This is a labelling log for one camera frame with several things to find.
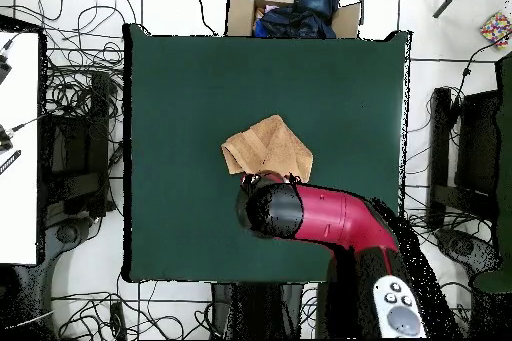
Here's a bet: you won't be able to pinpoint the black strip with white marks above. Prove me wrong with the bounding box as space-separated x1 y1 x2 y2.
0 149 22 177

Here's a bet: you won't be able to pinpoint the colourful patterned item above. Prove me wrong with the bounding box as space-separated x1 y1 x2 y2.
479 10 512 50

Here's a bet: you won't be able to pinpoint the tan terry towel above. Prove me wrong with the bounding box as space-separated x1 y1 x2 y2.
220 114 314 184

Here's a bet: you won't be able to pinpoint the dark green table cloth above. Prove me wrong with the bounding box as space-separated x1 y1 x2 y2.
122 23 413 284
473 52 512 294

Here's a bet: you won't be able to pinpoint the black power strip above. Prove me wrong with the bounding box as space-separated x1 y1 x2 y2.
109 300 128 341

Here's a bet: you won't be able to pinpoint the thin black cable with connector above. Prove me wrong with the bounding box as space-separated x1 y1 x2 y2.
450 30 512 118

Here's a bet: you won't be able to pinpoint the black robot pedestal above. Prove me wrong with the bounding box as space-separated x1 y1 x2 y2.
210 282 321 340

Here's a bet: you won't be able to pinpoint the white table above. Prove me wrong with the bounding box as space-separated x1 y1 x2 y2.
0 30 41 266

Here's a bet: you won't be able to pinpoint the dark blue clothing pile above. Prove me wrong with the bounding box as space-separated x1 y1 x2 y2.
253 0 340 39

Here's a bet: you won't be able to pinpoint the long black floor cable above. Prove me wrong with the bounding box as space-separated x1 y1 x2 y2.
177 0 219 37

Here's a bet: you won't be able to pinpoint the brown cardboard box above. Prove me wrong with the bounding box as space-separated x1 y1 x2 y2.
225 0 363 39

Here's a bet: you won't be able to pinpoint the black device with cable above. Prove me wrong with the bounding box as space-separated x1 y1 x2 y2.
0 114 45 153

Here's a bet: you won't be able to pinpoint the tangled black floor cables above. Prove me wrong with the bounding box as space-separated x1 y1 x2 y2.
37 0 139 126
51 274 213 341
401 88 497 238

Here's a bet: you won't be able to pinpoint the black frame stand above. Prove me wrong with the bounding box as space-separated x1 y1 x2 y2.
39 72 117 218
427 86 502 230

